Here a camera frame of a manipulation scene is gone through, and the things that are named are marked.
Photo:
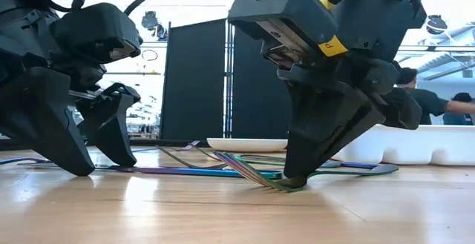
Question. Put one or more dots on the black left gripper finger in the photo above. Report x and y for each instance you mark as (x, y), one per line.
(41, 118)
(107, 125)

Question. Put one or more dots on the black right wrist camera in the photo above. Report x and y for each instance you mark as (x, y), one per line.
(282, 10)

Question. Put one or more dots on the yellow label sticker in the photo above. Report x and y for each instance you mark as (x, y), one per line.
(332, 46)

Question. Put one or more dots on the black partition panel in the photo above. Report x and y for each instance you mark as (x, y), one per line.
(259, 107)
(193, 88)

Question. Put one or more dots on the person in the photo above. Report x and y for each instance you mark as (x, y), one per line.
(430, 103)
(462, 97)

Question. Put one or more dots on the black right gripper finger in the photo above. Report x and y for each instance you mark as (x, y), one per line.
(402, 110)
(315, 125)

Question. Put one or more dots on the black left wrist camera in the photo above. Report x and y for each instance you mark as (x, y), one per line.
(96, 29)

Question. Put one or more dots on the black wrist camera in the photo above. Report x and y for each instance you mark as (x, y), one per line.
(96, 29)
(282, 10)

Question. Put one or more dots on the white plate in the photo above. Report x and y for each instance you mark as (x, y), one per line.
(245, 144)

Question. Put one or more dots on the iridescent knife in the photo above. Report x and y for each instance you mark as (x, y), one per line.
(352, 165)
(185, 171)

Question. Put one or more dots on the white cutlery tray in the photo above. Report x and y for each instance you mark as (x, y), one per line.
(426, 144)

